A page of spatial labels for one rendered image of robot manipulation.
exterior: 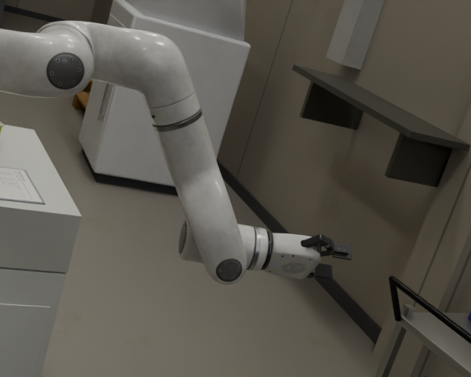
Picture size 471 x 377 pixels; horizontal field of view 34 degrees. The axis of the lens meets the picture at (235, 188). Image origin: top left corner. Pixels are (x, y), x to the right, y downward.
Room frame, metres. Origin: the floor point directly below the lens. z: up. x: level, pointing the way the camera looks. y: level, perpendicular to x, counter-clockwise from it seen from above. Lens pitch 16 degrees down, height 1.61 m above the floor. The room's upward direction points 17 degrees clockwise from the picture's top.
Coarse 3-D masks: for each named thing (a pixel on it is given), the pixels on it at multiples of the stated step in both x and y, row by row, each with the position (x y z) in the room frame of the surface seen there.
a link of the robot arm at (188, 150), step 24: (192, 120) 1.31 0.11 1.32; (168, 144) 1.31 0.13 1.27; (192, 144) 1.31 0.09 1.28; (168, 168) 1.34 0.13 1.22; (192, 168) 1.31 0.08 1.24; (216, 168) 1.34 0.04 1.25; (192, 192) 1.30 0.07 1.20; (216, 192) 1.30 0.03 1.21; (192, 216) 1.28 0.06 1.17; (216, 216) 1.28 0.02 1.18; (216, 240) 1.27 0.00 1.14; (240, 240) 1.29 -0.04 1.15; (216, 264) 1.27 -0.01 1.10; (240, 264) 1.28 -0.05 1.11
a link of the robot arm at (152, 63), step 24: (48, 24) 1.31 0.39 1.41; (72, 24) 1.32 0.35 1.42; (96, 24) 1.33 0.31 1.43; (96, 48) 1.31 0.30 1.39; (120, 48) 1.28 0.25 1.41; (144, 48) 1.28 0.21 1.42; (168, 48) 1.30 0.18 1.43; (96, 72) 1.32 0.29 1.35; (120, 72) 1.29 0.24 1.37; (144, 72) 1.27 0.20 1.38; (168, 72) 1.28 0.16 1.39; (144, 96) 1.30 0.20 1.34; (168, 96) 1.29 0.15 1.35; (192, 96) 1.32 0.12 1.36; (168, 120) 1.29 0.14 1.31
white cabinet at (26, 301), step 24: (0, 288) 1.57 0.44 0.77; (24, 288) 1.60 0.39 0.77; (48, 288) 1.62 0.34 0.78; (0, 312) 1.57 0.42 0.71; (24, 312) 1.60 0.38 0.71; (48, 312) 1.63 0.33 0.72; (0, 336) 1.58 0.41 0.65; (24, 336) 1.61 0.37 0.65; (48, 336) 1.64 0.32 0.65; (0, 360) 1.58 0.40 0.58; (24, 360) 1.61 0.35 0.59
